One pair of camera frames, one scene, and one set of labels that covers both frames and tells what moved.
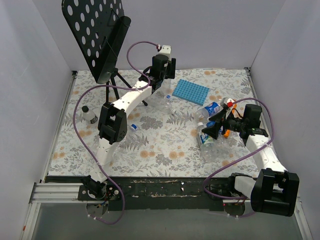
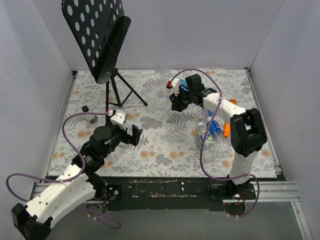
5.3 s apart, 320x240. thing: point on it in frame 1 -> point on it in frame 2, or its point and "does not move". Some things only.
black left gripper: x=158 y=81 -> x=130 y=136
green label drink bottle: x=204 y=139 does not move
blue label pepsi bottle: x=202 y=114 does not move
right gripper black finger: x=219 y=116 -> x=172 y=97
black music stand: x=101 y=26 does not move
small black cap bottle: x=89 y=116 does not move
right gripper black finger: x=213 y=131 -> x=179 y=103
